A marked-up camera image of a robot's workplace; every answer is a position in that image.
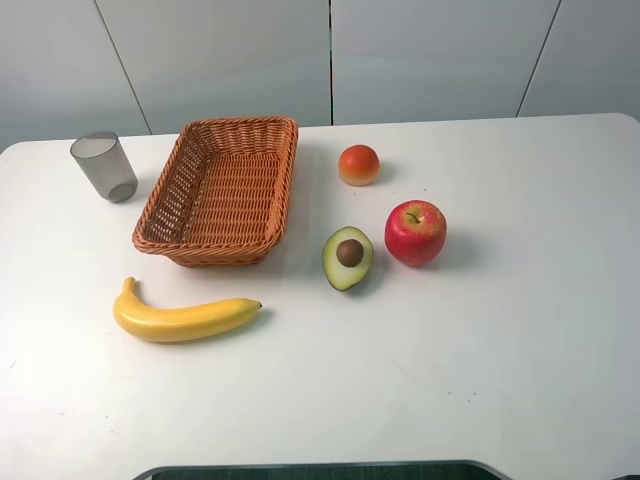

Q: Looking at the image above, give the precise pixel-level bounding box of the halved avocado with pit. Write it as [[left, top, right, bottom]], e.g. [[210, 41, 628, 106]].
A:
[[322, 226, 374, 291]]

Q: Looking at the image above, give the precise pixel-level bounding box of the brown wicker basket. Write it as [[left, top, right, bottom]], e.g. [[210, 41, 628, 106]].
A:
[[132, 117, 298, 267]]

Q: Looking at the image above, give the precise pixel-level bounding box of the orange tomato fruit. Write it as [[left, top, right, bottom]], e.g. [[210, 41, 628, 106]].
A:
[[338, 145, 380, 187]]

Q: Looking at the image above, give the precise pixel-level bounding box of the red apple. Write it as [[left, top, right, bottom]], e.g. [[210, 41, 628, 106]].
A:
[[384, 200, 447, 267]]

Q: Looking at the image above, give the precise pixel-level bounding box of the yellow banana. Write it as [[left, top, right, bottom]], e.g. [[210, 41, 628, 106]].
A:
[[113, 277, 262, 343]]

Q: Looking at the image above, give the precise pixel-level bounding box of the grey translucent plastic cup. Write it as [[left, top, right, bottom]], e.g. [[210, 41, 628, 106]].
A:
[[70, 131, 138, 203]]

